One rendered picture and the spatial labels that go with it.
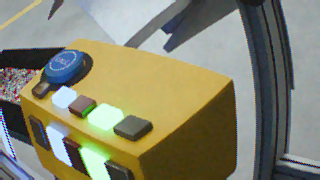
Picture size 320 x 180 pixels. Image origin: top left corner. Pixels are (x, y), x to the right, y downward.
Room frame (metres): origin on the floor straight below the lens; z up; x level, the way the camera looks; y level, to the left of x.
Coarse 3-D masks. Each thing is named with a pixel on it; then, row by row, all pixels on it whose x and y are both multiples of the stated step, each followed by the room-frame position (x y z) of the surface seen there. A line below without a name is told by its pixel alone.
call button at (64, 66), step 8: (56, 56) 0.53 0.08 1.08; (64, 56) 0.52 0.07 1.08; (72, 56) 0.52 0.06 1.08; (80, 56) 0.51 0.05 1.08; (48, 64) 0.52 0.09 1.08; (56, 64) 0.51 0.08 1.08; (64, 64) 0.51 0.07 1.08; (72, 64) 0.50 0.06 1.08; (80, 64) 0.51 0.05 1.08; (48, 72) 0.50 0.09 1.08; (56, 72) 0.50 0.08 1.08; (64, 72) 0.50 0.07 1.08; (72, 72) 0.50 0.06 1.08; (48, 80) 0.50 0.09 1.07; (56, 80) 0.50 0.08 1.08; (64, 80) 0.50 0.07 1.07
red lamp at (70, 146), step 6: (66, 138) 0.44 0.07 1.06; (66, 144) 0.44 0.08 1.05; (72, 144) 0.43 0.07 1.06; (78, 144) 0.43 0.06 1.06; (66, 150) 0.44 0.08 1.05; (72, 150) 0.43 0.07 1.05; (78, 150) 0.43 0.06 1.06; (72, 156) 0.44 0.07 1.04; (78, 156) 0.43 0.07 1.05; (72, 162) 0.44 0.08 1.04; (78, 162) 0.43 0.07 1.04; (84, 162) 0.43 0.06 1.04; (78, 168) 0.44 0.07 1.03; (84, 168) 0.43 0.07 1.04; (84, 174) 0.43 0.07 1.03
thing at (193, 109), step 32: (96, 64) 0.51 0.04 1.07; (128, 64) 0.50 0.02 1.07; (160, 64) 0.49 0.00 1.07; (192, 64) 0.49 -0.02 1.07; (32, 96) 0.49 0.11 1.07; (96, 96) 0.47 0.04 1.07; (128, 96) 0.46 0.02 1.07; (160, 96) 0.45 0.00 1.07; (192, 96) 0.45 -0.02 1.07; (224, 96) 0.45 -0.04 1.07; (64, 128) 0.44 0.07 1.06; (96, 128) 0.43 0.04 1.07; (160, 128) 0.42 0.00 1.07; (192, 128) 0.42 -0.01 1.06; (224, 128) 0.45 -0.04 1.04; (128, 160) 0.40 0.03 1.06; (160, 160) 0.40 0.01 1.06; (192, 160) 0.42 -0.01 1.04; (224, 160) 0.45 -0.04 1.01
